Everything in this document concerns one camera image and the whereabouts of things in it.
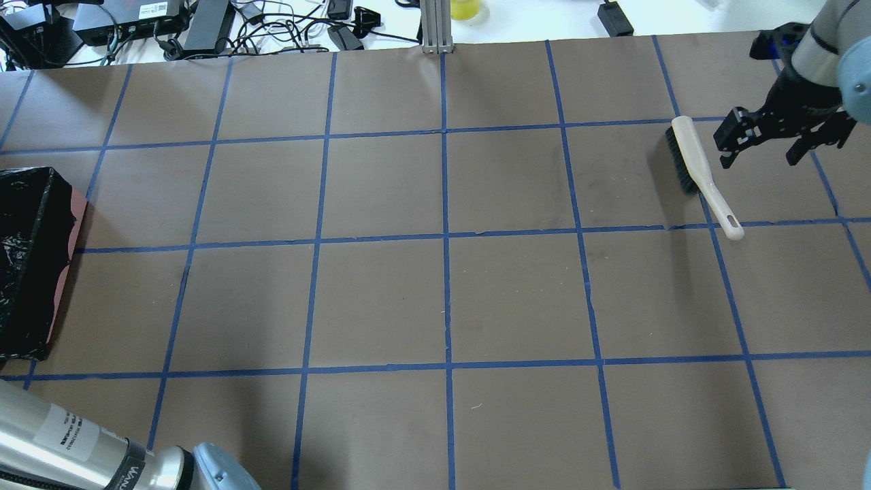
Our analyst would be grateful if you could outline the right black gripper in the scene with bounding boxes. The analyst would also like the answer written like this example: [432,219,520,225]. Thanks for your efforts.
[713,68,857,169]

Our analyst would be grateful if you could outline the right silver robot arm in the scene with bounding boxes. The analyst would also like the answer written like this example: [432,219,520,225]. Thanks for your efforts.
[713,1,870,169]

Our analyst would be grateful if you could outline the aluminium frame post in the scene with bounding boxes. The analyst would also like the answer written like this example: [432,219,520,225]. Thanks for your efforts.
[419,0,455,54]

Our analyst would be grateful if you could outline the beige hand brush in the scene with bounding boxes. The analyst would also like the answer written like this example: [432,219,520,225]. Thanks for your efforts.
[665,116,744,241]

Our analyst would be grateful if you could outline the black lined trash bin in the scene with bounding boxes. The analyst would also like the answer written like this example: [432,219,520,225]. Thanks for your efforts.
[1,167,87,361]

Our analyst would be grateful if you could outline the black power adapter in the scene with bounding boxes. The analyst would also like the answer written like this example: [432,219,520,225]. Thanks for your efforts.
[597,1,634,37]

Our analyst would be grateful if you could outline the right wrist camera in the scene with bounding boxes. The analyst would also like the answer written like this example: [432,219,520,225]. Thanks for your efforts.
[749,22,810,60]

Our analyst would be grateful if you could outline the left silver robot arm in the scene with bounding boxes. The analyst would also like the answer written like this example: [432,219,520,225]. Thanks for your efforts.
[1,382,259,489]

